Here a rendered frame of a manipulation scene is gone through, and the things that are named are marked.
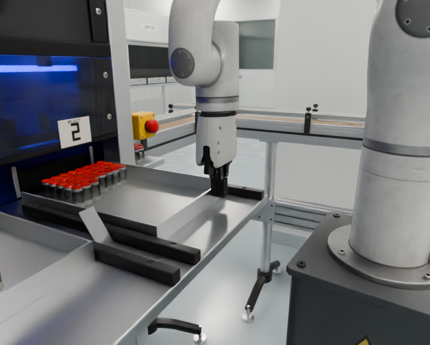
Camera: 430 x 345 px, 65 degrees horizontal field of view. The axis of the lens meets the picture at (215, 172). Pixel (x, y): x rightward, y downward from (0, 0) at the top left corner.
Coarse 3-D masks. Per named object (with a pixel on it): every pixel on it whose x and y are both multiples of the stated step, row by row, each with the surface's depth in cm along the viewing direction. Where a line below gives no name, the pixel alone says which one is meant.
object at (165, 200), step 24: (144, 168) 86; (24, 192) 69; (120, 192) 78; (144, 192) 78; (168, 192) 78; (192, 192) 78; (120, 216) 58; (144, 216) 66; (168, 216) 58; (192, 216) 65
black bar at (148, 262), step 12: (96, 252) 51; (108, 252) 50; (120, 252) 50; (120, 264) 49; (132, 264) 48; (144, 264) 47; (156, 264) 47; (144, 276) 47; (156, 276) 46; (168, 276) 45
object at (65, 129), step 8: (64, 120) 73; (72, 120) 75; (80, 120) 77; (88, 120) 79; (64, 128) 73; (72, 128) 75; (80, 128) 77; (88, 128) 79; (64, 136) 74; (72, 136) 75; (80, 136) 77; (88, 136) 79; (64, 144) 74; (72, 144) 76
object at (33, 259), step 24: (0, 216) 60; (0, 240) 57; (24, 240) 57; (48, 240) 55; (72, 240) 52; (0, 264) 50; (24, 264) 50; (48, 264) 50; (72, 264) 47; (24, 288) 41; (48, 288) 44; (0, 312) 39
